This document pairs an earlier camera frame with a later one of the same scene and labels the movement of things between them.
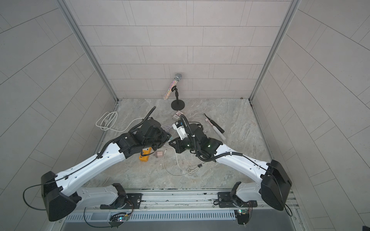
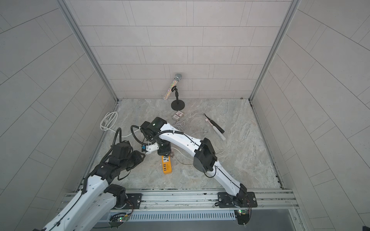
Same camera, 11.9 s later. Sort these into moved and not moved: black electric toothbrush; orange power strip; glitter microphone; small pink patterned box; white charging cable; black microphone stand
Moved: orange power strip; white charging cable
Not moved: glitter microphone; small pink patterned box; black electric toothbrush; black microphone stand
